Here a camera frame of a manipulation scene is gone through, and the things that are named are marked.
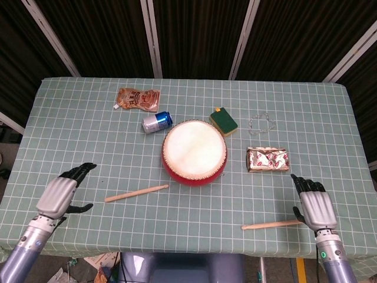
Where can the crumpled white paper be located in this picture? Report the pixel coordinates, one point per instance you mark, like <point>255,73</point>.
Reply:
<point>59,275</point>

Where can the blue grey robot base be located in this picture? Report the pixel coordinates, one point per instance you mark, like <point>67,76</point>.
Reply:
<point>182,268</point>

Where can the metal table leg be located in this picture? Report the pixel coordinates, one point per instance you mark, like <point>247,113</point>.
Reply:
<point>262,269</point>

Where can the white printed paper sheet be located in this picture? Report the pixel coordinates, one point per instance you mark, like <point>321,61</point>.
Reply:
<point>100,260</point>

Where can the green yellow sponge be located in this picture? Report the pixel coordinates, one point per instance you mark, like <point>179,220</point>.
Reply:
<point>224,121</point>

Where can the gold foil wrapped package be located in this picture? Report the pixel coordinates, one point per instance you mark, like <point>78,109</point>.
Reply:
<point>266,160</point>

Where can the red drum white skin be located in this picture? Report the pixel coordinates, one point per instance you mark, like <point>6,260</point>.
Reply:
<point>193,150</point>

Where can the wooden drumstick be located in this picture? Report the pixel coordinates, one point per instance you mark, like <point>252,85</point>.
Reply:
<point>135,193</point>
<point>268,225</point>

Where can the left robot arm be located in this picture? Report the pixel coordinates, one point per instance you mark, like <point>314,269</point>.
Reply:
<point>26,250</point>

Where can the orange snack bag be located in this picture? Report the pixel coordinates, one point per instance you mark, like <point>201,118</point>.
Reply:
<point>101,275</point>

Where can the green grid cutting mat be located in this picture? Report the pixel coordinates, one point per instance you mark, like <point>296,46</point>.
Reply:
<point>147,230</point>

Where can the brown sauce pouch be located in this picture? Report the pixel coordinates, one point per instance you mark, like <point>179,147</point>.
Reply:
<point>137,98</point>

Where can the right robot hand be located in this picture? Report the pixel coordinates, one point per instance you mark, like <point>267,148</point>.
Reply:
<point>318,209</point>

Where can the yellow floor strip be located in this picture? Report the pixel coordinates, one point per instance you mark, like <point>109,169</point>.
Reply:
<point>301,272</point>

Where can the white partition frame post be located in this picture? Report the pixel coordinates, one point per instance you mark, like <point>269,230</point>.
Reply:
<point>151,38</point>
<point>373,165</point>
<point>244,41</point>
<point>50,38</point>
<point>353,53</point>
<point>10,122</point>

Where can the blue silver drink can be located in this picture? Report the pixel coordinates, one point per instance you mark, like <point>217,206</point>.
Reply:
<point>156,122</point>

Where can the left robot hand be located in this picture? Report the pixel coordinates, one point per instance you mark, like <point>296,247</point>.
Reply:
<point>56,197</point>

